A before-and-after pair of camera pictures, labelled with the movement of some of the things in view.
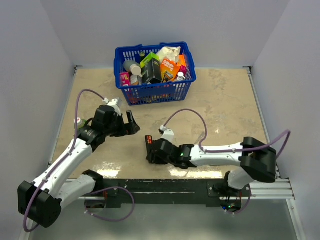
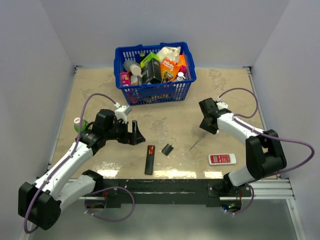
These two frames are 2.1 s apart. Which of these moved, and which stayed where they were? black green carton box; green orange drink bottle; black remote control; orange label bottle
Moved: black remote control
Stayed: black green carton box; orange label bottle; green orange drink bottle
